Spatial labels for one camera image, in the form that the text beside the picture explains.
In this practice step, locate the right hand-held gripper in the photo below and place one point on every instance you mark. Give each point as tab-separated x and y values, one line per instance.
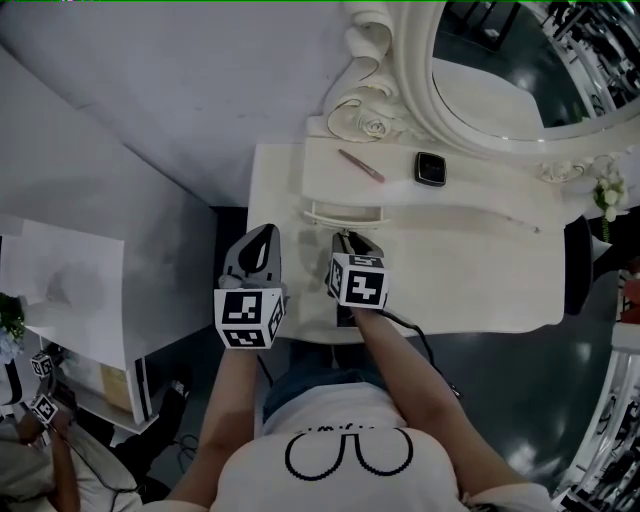
360	282

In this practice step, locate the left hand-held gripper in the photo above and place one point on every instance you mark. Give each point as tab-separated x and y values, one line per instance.
245	312

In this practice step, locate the small white drawer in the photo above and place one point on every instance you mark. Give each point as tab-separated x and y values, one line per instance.
345	217

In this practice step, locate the white vanity table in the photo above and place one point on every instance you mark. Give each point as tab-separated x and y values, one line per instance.
450	270

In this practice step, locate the person's right forearm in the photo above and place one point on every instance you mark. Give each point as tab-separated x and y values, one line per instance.
415	390

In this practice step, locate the person's left forearm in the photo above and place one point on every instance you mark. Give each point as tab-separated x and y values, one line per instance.
235	415

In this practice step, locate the pink cosmetic pencil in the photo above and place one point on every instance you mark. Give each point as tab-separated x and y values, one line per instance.
361	165

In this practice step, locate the black square compact case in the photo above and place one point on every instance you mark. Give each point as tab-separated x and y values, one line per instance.
430	169

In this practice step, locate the person's blue jeans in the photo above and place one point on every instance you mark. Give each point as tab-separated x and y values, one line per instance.
320	372

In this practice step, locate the white ornate oval mirror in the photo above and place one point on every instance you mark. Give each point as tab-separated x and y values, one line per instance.
450	90

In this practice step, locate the white side cabinet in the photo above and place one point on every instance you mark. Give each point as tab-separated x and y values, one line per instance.
65	280

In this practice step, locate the brown cardboard box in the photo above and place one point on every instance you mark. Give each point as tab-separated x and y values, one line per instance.
116	387

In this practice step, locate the person's white t-shirt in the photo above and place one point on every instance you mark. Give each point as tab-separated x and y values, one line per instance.
360	465

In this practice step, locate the black chair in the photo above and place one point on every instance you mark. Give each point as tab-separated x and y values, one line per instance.
580	265

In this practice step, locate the blue and white flowers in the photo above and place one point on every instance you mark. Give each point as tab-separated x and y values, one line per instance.
10	325

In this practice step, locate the white flower bouquet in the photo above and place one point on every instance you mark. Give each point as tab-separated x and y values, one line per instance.
611	192

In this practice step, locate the white display shelf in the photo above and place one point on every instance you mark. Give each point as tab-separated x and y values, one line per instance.
610	425

